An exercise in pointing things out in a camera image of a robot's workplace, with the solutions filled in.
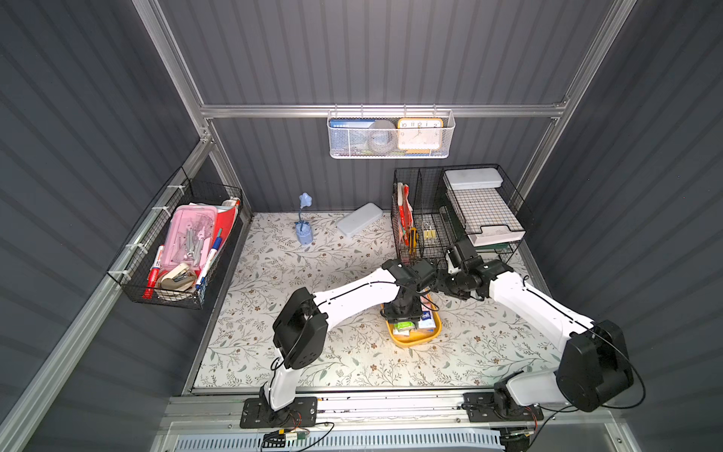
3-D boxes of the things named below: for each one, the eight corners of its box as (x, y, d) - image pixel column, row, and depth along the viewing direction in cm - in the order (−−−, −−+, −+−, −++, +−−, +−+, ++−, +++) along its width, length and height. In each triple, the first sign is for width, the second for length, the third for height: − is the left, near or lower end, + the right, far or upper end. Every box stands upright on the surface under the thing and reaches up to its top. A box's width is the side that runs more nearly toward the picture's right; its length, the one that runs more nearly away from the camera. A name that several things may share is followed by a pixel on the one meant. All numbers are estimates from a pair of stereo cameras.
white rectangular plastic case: (348, 238, 115) (348, 233, 112) (336, 226, 119) (335, 221, 116) (383, 215, 123) (383, 210, 121) (370, 205, 127) (370, 200, 125)
